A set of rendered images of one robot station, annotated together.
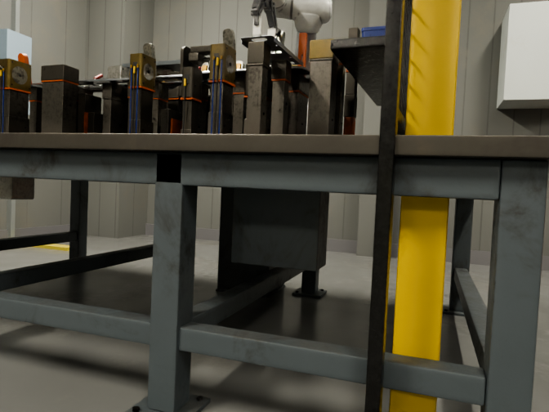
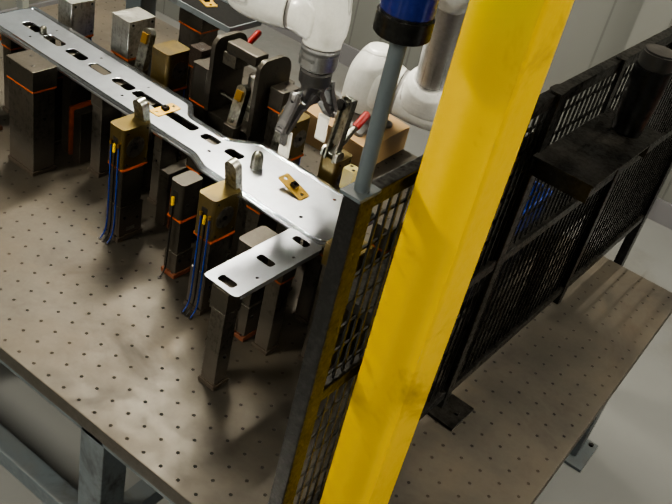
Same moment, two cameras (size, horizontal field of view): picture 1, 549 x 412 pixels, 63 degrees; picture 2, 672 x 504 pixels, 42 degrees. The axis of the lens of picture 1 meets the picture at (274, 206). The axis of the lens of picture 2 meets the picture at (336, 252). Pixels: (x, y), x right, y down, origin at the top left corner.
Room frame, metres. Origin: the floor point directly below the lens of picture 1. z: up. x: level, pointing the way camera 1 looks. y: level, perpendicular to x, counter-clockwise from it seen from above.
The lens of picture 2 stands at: (-0.11, -0.38, 2.18)
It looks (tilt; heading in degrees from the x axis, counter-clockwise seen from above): 36 degrees down; 9
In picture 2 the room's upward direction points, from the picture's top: 14 degrees clockwise
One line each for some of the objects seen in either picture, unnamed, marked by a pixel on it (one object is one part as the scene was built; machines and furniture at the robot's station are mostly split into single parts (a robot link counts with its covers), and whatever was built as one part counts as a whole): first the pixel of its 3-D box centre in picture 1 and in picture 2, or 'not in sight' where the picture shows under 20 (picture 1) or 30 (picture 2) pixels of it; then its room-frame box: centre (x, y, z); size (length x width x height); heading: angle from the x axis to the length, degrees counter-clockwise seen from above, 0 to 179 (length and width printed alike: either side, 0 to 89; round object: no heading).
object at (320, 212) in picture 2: (153, 82); (158, 109); (1.87, 0.52, 1.00); 1.38 x 0.22 x 0.02; 69
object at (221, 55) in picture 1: (219, 99); (207, 252); (1.52, 0.20, 0.87); 0.12 x 0.07 x 0.35; 159
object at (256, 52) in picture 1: (257, 95); (220, 334); (1.29, 0.06, 0.84); 0.05 x 0.05 x 0.29; 69
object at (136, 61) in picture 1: (139, 104); (122, 181); (1.67, 0.52, 0.87); 0.12 x 0.07 x 0.35; 159
